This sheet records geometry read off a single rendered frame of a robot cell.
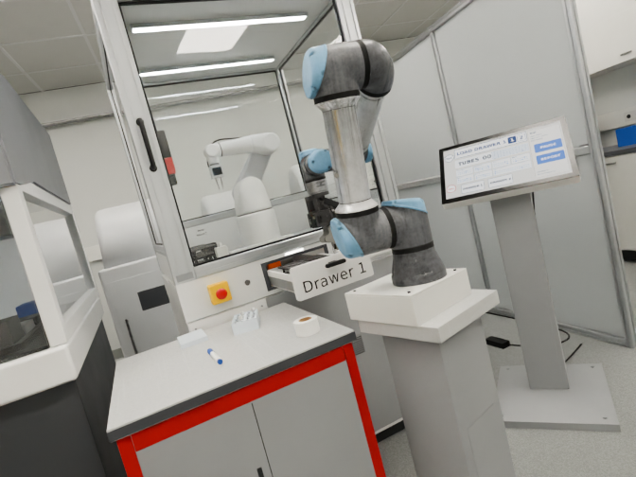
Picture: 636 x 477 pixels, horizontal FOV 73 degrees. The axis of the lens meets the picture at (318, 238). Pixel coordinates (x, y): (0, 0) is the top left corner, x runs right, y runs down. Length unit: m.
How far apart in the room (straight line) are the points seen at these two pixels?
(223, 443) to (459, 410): 0.60
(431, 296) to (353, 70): 0.59
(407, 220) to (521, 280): 1.02
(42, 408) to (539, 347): 1.89
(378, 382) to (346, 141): 1.21
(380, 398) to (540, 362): 0.73
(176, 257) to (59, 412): 0.58
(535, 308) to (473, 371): 0.89
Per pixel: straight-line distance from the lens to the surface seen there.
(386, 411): 2.06
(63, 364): 1.42
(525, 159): 1.96
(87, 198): 4.98
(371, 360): 1.94
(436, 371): 1.19
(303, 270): 1.38
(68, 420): 1.54
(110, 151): 5.01
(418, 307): 1.10
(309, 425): 1.21
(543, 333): 2.15
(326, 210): 1.49
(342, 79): 1.08
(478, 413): 1.31
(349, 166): 1.09
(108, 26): 1.78
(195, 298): 1.64
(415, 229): 1.16
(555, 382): 2.25
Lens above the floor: 1.13
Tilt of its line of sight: 6 degrees down
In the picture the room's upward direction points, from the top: 14 degrees counter-clockwise
